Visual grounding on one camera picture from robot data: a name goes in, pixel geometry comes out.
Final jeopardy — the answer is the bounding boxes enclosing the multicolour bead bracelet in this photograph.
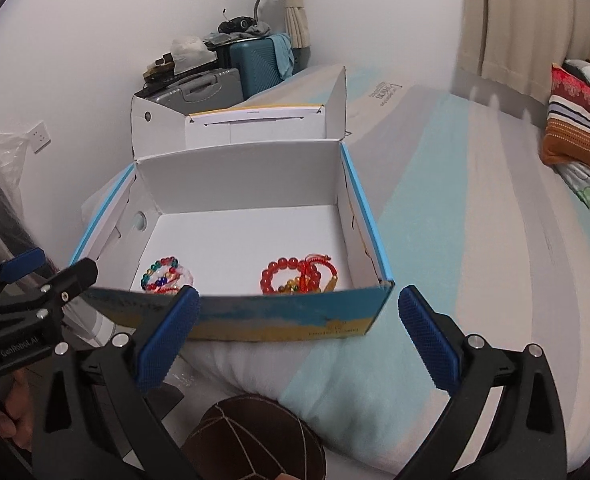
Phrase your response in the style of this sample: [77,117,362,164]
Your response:
[138,254,182,294]

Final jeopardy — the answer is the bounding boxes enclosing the white pearl bracelet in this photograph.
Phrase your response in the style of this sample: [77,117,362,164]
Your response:
[167,263,197,292]

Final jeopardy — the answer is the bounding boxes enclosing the red glass bead bracelet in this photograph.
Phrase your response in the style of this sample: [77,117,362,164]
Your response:
[259,256,322,295]

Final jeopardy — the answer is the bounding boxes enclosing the red cord gold-bar bracelet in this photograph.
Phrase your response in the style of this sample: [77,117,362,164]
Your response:
[297,252,340,294]

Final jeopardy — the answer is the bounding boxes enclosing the person's left hand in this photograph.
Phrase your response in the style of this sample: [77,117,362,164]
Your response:
[0,367,37,452]

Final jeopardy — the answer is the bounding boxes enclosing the blue yellow cardboard box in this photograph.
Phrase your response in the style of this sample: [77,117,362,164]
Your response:
[74,65,394,341]

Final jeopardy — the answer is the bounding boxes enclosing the striped bed sheet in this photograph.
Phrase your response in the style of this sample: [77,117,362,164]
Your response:
[182,85,590,473]

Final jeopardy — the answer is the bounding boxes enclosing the grey suitcase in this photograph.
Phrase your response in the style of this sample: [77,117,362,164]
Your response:
[135,68,244,116]

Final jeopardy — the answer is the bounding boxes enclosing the white plastic bag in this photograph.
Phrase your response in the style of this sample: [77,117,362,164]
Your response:
[170,36,217,72]

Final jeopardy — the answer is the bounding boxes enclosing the teal suitcase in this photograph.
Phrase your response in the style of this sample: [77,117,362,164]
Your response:
[215,36,284,99]

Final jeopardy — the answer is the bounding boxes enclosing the striped orange red pillow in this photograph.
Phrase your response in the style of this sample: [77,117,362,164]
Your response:
[540,64,590,168]

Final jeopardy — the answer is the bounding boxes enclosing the dark clothes pile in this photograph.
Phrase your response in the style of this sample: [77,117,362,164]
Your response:
[203,16,271,48]

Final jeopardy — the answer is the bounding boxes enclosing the light blue cloth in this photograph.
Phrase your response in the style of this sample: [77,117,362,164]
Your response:
[268,32,295,80]

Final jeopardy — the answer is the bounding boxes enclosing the beige side curtain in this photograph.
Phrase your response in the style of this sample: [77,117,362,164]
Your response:
[284,0,311,73]

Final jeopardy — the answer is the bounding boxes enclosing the white wall socket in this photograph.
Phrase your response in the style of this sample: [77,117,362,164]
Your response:
[27,122,51,154]

